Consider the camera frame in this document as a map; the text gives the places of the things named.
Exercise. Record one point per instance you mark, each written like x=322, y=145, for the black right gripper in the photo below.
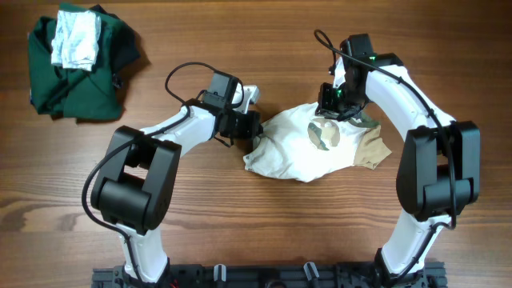
x=326, y=109

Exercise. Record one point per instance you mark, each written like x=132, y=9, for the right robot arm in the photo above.
x=439, y=170

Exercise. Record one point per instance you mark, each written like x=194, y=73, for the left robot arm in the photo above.
x=132, y=186

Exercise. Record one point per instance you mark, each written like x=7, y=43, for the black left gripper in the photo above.
x=249, y=131

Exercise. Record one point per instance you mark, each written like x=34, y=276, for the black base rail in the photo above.
x=345, y=274

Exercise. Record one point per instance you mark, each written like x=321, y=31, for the light patterned folded cloth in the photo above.
x=75, y=44

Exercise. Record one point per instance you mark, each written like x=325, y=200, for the white tan green shirt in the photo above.
x=300, y=145

